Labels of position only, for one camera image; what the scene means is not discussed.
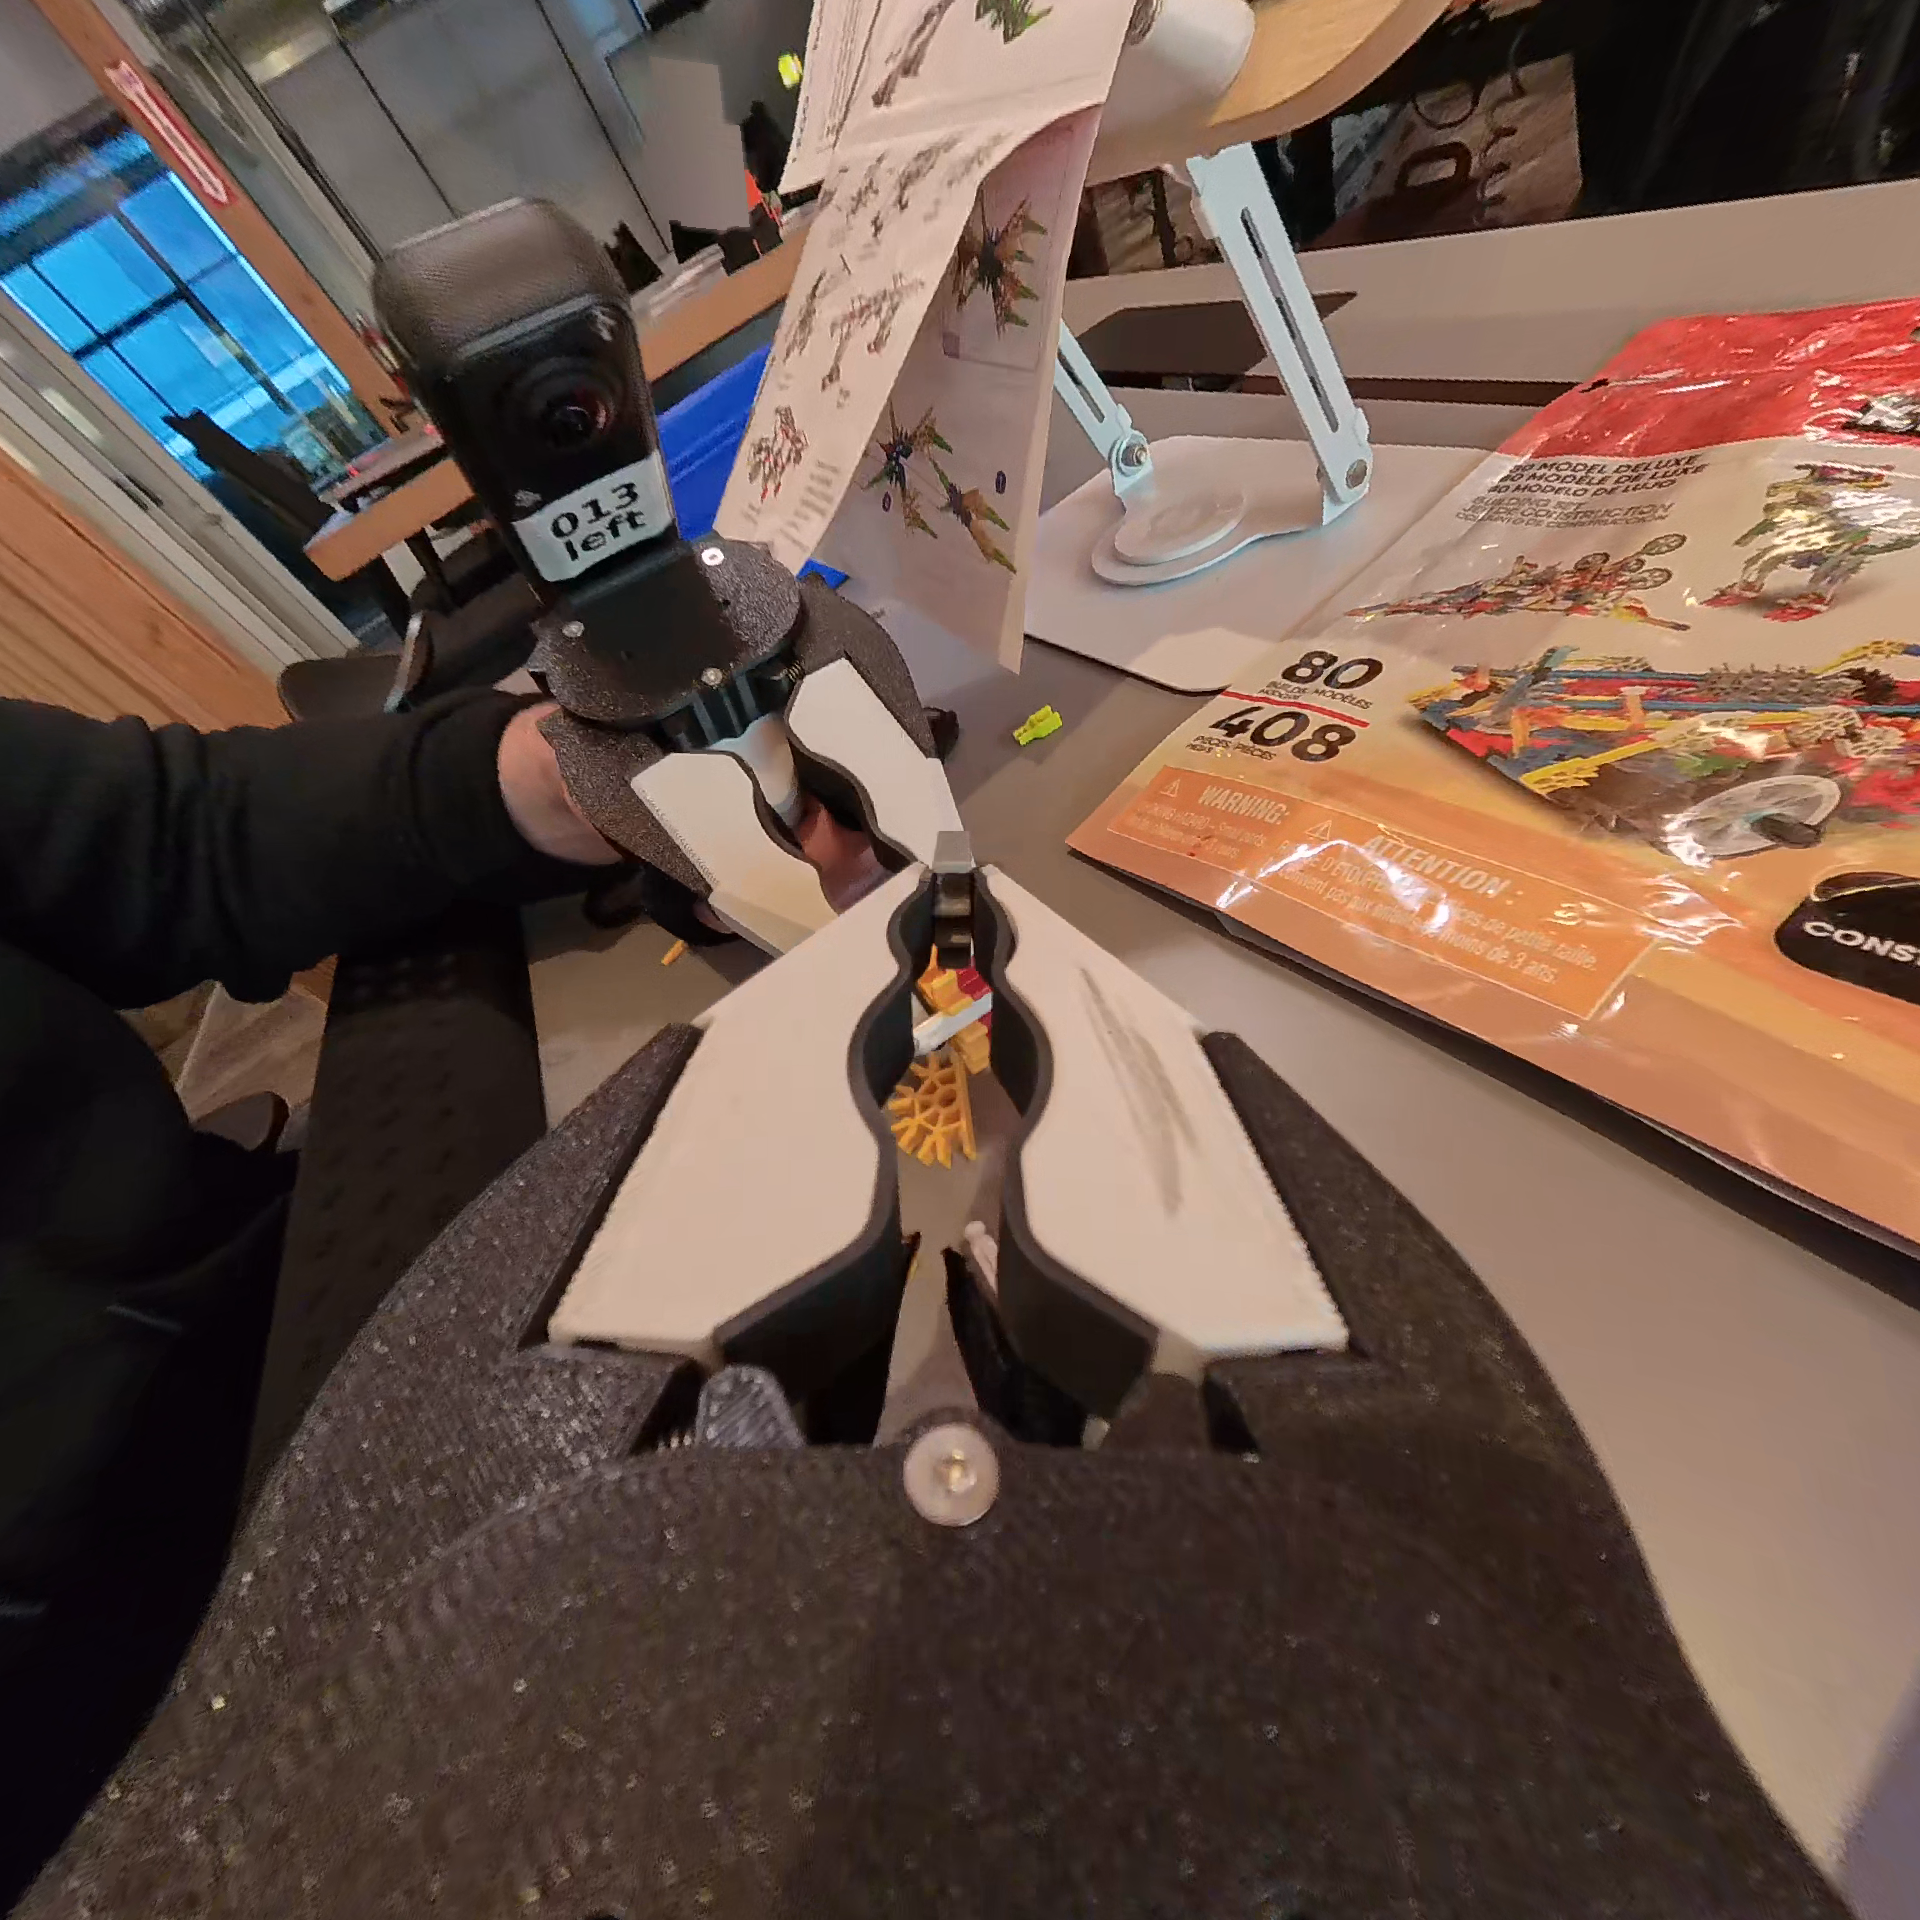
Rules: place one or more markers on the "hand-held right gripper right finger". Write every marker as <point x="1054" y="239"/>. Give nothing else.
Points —
<point x="1171" y="1184"/>

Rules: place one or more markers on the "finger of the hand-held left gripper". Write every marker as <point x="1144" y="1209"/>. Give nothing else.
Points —
<point x="721" y="825"/>
<point x="884" y="734"/>

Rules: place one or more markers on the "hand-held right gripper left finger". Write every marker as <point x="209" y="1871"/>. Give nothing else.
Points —
<point x="733" y="1184"/>

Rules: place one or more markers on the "grey snowflake connector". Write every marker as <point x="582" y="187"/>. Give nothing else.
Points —
<point x="953" y="885"/>

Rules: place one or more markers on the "red and yellow connector cluster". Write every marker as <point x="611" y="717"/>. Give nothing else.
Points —
<point x="938" y="1110"/>

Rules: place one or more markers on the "person's left forearm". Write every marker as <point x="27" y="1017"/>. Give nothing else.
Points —
<point x="224" y="840"/>

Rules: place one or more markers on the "person's left hand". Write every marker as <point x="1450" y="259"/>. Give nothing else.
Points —
<point x="546" y="795"/>

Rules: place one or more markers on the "lime green toy clip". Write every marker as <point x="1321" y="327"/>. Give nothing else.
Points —
<point x="1035" y="726"/>

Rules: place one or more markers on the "blue plastic bin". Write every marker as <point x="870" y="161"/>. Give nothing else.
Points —
<point x="721" y="435"/>

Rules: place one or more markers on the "black office chair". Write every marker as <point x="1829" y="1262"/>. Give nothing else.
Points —
<point x="270" y="481"/>

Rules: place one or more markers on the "dark dotted surface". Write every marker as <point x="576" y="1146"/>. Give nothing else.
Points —
<point x="420" y="1125"/>

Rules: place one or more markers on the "booklet with green figure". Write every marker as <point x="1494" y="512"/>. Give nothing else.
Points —
<point x="931" y="375"/>

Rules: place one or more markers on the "colourful construction toy bag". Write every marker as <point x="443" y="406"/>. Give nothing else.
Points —
<point x="1500" y="930"/>

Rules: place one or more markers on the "person's dark clothing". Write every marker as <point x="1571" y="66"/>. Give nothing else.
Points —
<point x="120" y="1349"/>

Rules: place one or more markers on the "brown cardboard box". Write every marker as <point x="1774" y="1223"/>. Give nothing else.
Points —
<point x="1440" y="150"/>

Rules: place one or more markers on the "round wooden table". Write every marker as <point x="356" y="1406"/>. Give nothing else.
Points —
<point x="1349" y="45"/>

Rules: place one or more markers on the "red wall sign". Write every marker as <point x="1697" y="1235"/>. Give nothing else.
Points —
<point x="172" y="136"/>

